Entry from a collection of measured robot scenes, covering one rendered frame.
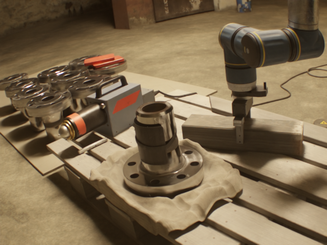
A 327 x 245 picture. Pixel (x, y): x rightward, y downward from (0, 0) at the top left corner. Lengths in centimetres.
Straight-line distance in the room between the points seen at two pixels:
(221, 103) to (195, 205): 76
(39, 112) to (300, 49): 125
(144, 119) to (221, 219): 36
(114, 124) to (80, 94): 43
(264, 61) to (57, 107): 109
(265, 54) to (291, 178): 40
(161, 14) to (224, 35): 460
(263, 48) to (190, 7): 521
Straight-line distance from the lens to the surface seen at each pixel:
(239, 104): 120
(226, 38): 116
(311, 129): 141
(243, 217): 99
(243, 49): 107
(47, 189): 156
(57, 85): 215
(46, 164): 174
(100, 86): 151
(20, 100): 203
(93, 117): 146
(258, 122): 130
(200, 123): 132
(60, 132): 142
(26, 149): 197
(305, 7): 107
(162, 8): 577
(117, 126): 153
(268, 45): 102
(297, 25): 109
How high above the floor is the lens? 78
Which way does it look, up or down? 24 degrees down
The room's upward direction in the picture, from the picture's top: 7 degrees counter-clockwise
